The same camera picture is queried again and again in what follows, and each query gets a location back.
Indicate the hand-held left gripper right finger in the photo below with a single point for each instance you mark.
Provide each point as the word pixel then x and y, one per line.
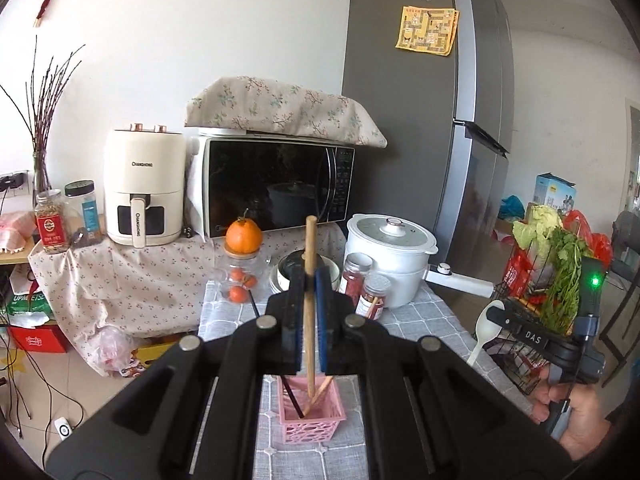
pixel 322 320

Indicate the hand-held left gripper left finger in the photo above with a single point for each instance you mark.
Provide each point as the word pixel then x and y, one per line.
pixel 300 320

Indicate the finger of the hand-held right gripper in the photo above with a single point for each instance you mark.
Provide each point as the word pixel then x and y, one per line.
pixel 507 321

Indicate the white plastic spoon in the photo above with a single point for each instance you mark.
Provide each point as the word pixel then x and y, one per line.
pixel 487 321

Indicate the wooden chopstick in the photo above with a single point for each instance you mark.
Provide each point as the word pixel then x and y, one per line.
pixel 311 245
pixel 321 392

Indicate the black chopstick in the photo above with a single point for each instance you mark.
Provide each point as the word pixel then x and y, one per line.
pixel 295 402

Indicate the pink plastic basket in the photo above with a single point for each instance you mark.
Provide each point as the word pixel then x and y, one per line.
pixel 310 427

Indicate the person's right hand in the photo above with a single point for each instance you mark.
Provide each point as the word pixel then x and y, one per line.
pixel 585 420

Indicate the red snack packet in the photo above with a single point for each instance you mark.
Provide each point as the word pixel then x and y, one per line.
pixel 517 272

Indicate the white bowl with glass lid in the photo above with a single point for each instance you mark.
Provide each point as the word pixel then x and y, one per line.
pixel 285 270

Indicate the plain red spice jar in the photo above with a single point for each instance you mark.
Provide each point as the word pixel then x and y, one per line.
pixel 356 277

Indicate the green cilantro bunch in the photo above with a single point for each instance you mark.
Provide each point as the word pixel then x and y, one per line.
pixel 567 270

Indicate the red-label dried fruit jar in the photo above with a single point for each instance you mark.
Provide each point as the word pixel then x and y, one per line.
pixel 375 295

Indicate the red plastic bag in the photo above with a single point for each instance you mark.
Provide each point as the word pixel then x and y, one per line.
pixel 597 247

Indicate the grey checked tablecloth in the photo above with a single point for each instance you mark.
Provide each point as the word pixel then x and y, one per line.
pixel 425 310

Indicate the dark chair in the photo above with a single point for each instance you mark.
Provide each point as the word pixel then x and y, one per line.
pixel 625 240

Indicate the glass jar with wooden lid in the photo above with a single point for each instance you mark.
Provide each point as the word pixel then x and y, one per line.
pixel 225 270

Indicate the white electric cooking pot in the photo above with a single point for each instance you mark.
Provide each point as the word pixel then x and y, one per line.
pixel 395 255

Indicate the large orange fruit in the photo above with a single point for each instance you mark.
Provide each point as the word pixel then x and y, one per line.
pixel 244 237

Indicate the napa cabbage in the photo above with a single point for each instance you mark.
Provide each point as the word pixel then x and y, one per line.
pixel 542 222

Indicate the blue plastic bag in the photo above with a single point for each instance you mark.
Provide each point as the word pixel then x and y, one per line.
pixel 511 207

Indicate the blue cardboard box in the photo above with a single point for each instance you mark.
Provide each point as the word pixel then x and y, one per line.
pixel 555 192

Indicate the black and white microwave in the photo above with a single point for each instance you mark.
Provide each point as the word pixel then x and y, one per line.
pixel 270 185

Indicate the floral tablecloth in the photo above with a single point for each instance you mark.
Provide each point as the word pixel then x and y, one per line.
pixel 150 285

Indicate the clear plastic bag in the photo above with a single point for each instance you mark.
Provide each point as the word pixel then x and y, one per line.
pixel 114 352

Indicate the grey refrigerator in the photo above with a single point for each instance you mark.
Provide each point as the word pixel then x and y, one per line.
pixel 400 135

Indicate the floral microwave cover cloth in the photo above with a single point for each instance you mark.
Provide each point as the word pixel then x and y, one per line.
pixel 280 110

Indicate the white air fryer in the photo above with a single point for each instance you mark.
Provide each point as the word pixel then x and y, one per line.
pixel 145 175

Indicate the dark-lidded plastic jar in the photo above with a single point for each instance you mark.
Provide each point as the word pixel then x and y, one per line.
pixel 85 210

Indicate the small white device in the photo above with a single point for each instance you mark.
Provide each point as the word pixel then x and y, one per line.
pixel 64 429

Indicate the red cardboard box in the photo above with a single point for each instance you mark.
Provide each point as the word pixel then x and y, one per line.
pixel 37 338

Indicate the red-labelled grain jar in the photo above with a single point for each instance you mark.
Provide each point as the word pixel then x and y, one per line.
pixel 51 225

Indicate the green and white packet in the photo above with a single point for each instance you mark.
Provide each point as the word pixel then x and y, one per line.
pixel 27 305

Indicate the glass vase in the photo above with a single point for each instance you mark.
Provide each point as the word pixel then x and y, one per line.
pixel 41 177

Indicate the pink plastic bag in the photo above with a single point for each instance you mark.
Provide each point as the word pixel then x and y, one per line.
pixel 15 230

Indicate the yellow paper sheet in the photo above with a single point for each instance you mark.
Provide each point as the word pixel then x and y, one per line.
pixel 427 30

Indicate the vase with dry twigs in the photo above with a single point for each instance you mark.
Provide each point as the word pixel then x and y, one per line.
pixel 47 105

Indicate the wall power socket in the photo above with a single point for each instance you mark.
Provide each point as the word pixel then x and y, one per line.
pixel 12 181

